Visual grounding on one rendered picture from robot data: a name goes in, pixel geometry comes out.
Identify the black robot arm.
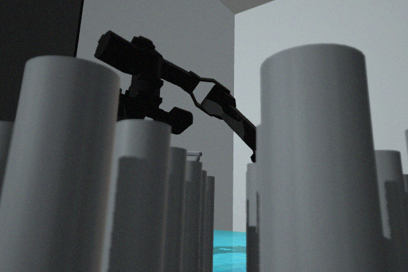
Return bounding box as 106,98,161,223
94,31,256,162

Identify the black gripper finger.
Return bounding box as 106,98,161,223
117,101,136,122
156,114,176,126

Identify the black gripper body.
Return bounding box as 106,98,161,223
119,71,193,134

